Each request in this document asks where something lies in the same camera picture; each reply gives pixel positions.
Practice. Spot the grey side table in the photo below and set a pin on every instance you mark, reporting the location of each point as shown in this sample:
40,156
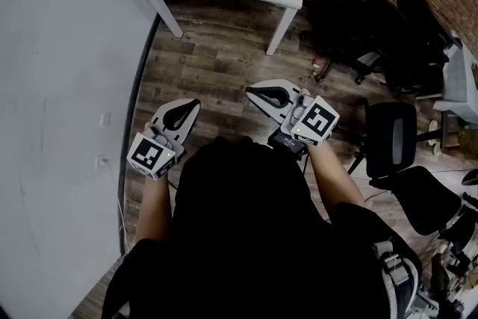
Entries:
457,86

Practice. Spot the clear plastic bottle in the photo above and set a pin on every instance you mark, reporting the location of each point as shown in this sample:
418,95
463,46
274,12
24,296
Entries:
318,68

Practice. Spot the person's black shirt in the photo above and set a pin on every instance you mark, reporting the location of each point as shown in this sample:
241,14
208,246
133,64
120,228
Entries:
254,235

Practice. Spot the white wall socket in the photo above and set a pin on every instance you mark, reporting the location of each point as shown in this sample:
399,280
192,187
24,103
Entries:
106,119
101,163

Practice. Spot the person's left forearm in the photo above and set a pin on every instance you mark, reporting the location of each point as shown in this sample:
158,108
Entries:
153,209

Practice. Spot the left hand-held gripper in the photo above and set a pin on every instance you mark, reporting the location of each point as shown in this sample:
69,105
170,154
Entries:
149,157

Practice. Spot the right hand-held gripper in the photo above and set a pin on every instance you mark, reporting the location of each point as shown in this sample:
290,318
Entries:
315,121

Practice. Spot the person's right forearm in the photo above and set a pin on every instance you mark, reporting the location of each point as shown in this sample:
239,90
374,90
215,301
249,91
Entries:
332,179

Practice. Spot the black mesh office chair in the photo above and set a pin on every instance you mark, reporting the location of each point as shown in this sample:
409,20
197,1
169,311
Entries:
392,138

